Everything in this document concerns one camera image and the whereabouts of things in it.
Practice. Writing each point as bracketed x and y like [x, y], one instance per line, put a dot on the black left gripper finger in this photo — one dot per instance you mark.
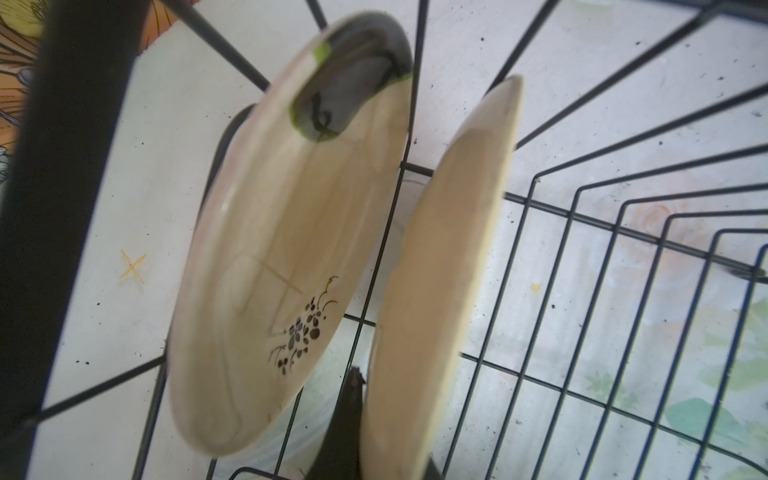
[338, 457]

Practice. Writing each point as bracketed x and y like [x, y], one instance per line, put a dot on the cream plate front row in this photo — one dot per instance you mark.
[428, 301]

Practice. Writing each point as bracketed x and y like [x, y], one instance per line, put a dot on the black wire dish rack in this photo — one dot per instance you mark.
[620, 330]

